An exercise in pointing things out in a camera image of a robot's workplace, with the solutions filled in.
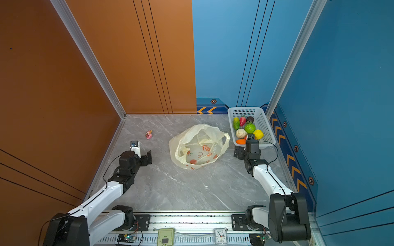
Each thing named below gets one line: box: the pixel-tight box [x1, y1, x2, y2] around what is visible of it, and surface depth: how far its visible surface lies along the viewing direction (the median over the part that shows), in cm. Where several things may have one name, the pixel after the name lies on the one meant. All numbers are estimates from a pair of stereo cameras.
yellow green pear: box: [233, 116, 240, 131], surface depth 111 cm
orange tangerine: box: [235, 138, 246, 145], surface depth 98 cm
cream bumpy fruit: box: [235, 128, 248, 139], surface depth 104 cm
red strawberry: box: [239, 116, 247, 127], surface depth 112 cm
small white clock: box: [213, 227, 229, 245], surface depth 70 cm
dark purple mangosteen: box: [246, 116, 255, 124], surface depth 114 cm
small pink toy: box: [145, 129, 153, 140], surface depth 107 cm
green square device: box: [156, 228, 175, 246], surface depth 70 cm
